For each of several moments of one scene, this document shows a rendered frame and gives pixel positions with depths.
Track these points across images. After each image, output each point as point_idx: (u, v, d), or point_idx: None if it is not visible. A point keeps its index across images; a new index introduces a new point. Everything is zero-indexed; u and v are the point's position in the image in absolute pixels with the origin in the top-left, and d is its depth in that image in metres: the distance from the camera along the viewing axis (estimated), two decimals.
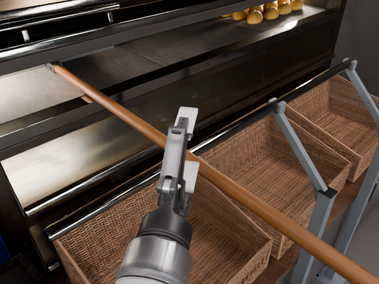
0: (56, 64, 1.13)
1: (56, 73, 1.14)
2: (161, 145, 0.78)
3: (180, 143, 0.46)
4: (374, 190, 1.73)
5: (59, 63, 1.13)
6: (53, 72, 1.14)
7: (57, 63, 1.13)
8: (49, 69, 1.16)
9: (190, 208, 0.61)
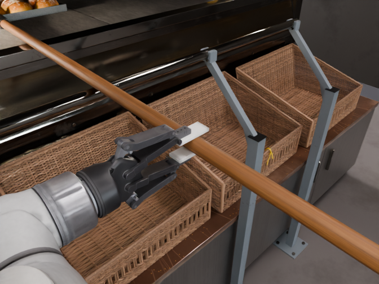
0: (1, 19, 1.16)
1: (2, 29, 1.18)
2: (80, 76, 0.82)
3: (161, 133, 0.52)
4: (331, 158, 1.77)
5: (5, 19, 1.17)
6: (0, 27, 1.18)
7: (3, 18, 1.17)
8: None
9: (172, 178, 0.58)
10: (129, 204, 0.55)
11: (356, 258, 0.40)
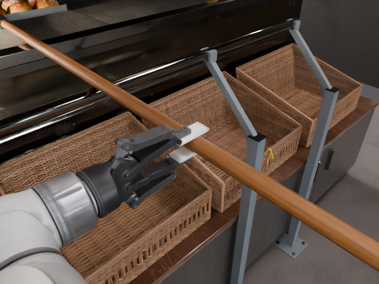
0: (2, 20, 1.16)
1: (3, 29, 1.18)
2: (81, 76, 0.81)
3: (161, 133, 0.52)
4: (331, 158, 1.77)
5: (5, 19, 1.17)
6: (0, 27, 1.18)
7: (4, 18, 1.17)
8: None
9: (172, 178, 0.58)
10: (129, 204, 0.55)
11: (359, 258, 0.40)
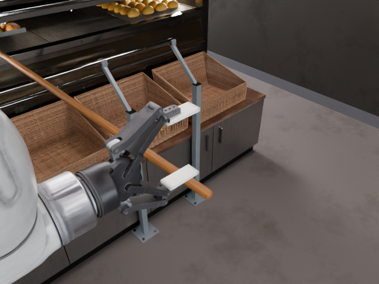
0: None
1: None
2: (26, 74, 1.54)
3: (146, 117, 0.48)
4: (221, 134, 2.47)
5: None
6: None
7: None
8: None
9: (163, 204, 0.60)
10: (121, 208, 0.54)
11: (114, 135, 1.15)
